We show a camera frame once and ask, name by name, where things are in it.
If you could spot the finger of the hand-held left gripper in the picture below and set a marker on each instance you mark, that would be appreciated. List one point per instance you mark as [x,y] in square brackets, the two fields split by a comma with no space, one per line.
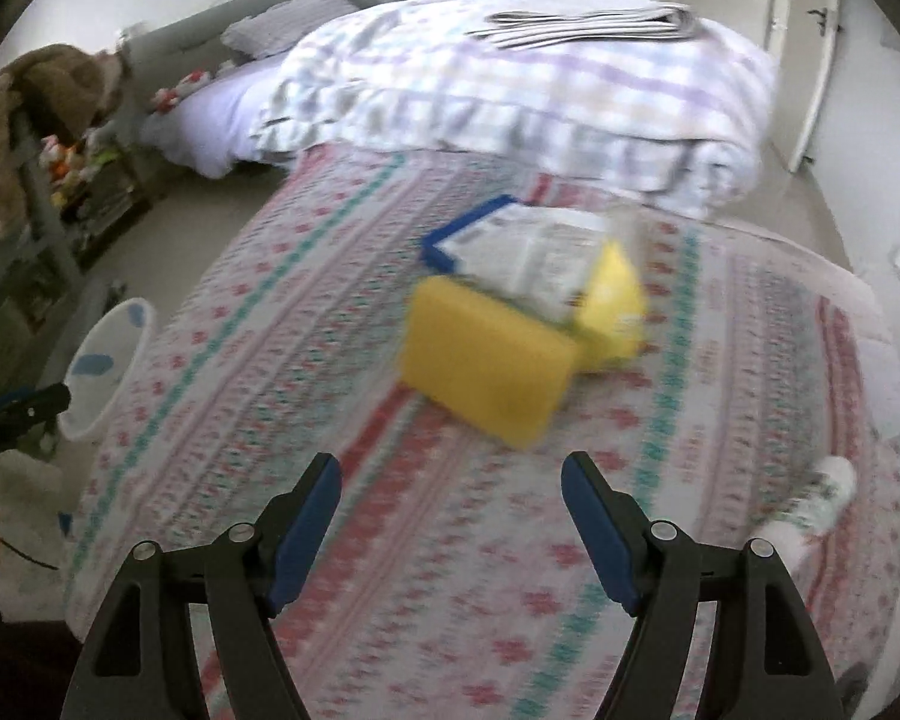
[41,401]

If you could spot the white door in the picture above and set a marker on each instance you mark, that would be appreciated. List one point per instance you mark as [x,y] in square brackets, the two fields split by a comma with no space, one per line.
[802,37]

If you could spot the brown fleece blanket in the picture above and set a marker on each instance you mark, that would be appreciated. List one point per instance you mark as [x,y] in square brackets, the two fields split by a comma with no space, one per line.
[15,127]

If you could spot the orange white toy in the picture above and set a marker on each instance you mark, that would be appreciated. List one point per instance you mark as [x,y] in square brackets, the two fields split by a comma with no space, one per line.
[58,157]

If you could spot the white plastic waste bin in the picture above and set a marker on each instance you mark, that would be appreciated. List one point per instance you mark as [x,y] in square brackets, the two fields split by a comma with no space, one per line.
[112,360]

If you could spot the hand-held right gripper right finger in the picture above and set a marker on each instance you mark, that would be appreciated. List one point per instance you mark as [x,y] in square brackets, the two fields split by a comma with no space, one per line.
[600,532]

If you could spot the plaid ruffled quilt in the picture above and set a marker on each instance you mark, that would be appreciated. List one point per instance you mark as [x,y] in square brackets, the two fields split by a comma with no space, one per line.
[495,97]

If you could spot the yellow sponge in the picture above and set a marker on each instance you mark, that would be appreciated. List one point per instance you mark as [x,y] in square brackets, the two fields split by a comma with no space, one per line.
[487,360]

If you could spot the yellow plastic bag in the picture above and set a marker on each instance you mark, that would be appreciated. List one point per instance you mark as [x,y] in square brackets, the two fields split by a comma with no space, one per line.
[615,307]

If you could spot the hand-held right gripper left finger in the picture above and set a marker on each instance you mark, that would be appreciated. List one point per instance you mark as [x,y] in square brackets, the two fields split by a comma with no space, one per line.
[304,532]

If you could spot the purple bed sheet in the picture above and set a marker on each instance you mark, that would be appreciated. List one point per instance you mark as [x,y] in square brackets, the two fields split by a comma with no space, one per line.
[210,120]

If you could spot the bedside shelf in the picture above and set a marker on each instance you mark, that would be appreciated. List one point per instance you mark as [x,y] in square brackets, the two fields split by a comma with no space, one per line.
[112,187]

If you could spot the patterned bed sheet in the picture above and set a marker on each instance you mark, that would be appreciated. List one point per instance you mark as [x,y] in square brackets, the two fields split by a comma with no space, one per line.
[420,480]

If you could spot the folded striped cloth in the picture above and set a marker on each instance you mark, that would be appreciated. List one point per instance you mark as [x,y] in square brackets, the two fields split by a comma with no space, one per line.
[592,24]

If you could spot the grey padded headboard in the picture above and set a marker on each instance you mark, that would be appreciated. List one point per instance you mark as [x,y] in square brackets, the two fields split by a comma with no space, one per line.
[195,37]

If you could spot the plaid ruffled pillow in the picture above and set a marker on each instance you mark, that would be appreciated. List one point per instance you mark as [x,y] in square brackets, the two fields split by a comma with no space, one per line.
[285,22]

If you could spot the white green bottle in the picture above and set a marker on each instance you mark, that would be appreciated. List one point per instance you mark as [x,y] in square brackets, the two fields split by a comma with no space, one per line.
[817,499]

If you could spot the red white plush toy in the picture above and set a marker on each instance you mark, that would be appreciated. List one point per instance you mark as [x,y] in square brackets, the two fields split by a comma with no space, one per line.
[180,90]

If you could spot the grey swivel chair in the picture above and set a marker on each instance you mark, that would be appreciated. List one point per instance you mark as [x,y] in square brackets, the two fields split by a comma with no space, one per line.
[41,240]

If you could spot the blue white printed box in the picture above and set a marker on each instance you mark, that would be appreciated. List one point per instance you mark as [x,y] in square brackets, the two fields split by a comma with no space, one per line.
[525,255]

